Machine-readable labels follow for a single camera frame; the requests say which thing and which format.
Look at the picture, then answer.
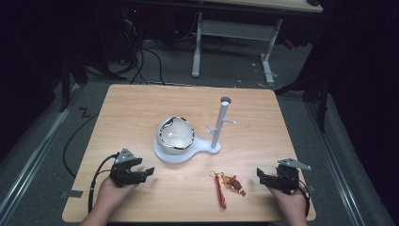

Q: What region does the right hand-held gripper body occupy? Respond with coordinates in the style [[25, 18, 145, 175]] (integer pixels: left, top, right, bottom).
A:
[[275, 157, 312, 195]]

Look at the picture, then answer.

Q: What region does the person's left hand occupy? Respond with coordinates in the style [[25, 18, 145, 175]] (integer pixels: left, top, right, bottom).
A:
[[93, 176, 139, 218]]

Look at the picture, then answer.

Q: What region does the silver bowl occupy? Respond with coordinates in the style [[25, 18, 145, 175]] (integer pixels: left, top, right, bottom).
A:
[[155, 115, 196, 155]]

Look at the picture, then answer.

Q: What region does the metal floor rail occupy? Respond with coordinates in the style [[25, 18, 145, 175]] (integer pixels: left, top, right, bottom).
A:
[[0, 82, 82, 218], [308, 103, 367, 226]]

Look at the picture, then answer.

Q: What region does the bundle of black cables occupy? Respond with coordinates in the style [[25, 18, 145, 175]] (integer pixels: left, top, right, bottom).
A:
[[120, 8, 167, 87]]

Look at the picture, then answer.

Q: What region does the black metal stand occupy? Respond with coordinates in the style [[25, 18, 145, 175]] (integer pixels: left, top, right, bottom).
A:
[[275, 73, 331, 134], [58, 51, 72, 114]]

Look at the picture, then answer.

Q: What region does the red figure keychain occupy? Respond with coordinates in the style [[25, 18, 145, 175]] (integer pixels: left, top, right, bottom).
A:
[[209, 169, 247, 210]]

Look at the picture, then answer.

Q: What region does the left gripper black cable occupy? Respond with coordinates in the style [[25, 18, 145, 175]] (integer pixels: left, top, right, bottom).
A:
[[88, 153, 121, 215]]

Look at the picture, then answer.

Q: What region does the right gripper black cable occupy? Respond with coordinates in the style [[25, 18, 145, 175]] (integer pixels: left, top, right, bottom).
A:
[[295, 178, 312, 218]]

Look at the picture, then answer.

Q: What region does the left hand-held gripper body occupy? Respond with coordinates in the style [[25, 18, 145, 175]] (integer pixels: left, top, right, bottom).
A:
[[108, 148, 144, 188]]

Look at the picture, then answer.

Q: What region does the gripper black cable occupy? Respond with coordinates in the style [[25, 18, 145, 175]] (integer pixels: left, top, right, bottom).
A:
[[295, 178, 312, 218], [88, 153, 121, 215]]

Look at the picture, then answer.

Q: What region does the black floor cable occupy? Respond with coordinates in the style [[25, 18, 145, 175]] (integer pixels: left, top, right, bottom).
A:
[[62, 112, 100, 179]]

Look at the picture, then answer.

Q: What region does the white-framed wooden desk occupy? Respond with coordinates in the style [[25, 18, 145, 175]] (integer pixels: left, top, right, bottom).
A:
[[190, 0, 324, 85]]

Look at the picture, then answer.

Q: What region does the person's right hand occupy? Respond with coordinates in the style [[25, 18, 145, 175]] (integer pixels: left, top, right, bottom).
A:
[[267, 186, 311, 220]]

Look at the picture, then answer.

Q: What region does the white key stand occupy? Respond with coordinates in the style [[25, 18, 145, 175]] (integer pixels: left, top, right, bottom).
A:
[[152, 96, 237, 165]]

